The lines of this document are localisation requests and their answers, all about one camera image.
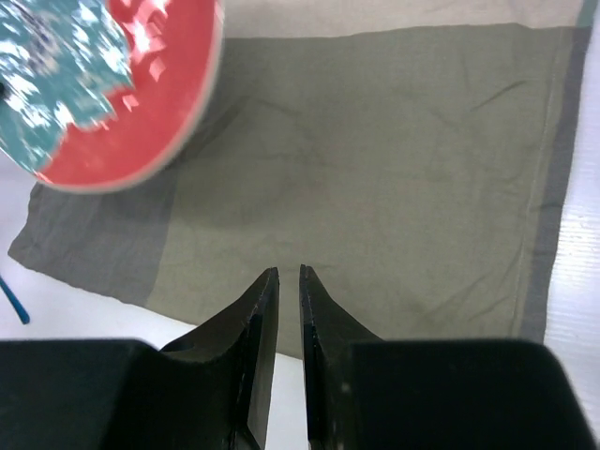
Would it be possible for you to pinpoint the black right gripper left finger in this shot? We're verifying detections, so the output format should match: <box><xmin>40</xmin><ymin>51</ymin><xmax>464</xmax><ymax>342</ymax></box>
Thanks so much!
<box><xmin>160</xmin><ymin>267</ymin><xmax>279</xmax><ymax>449</ymax></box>

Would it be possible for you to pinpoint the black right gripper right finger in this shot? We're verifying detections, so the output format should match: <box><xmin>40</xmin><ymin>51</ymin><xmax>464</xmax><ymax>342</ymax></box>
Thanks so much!
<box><xmin>299</xmin><ymin>264</ymin><xmax>380</xmax><ymax>449</ymax></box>

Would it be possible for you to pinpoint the green beige patchwork cloth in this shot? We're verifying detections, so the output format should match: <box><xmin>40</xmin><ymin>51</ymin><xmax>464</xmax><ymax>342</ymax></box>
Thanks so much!
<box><xmin>8</xmin><ymin>1</ymin><xmax>596</xmax><ymax>356</ymax></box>

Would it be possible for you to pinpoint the red floral plate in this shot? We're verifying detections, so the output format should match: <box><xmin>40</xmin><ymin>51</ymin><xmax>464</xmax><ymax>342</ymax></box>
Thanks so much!
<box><xmin>1</xmin><ymin>1</ymin><xmax>224</xmax><ymax>193</ymax></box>

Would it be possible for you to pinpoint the blue metallic fork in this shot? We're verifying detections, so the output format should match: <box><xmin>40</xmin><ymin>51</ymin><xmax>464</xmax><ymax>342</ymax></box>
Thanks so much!
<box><xmin>0</xmin><ymin>277</ymin><xmax>30</xmax><ymax>324</ymax></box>

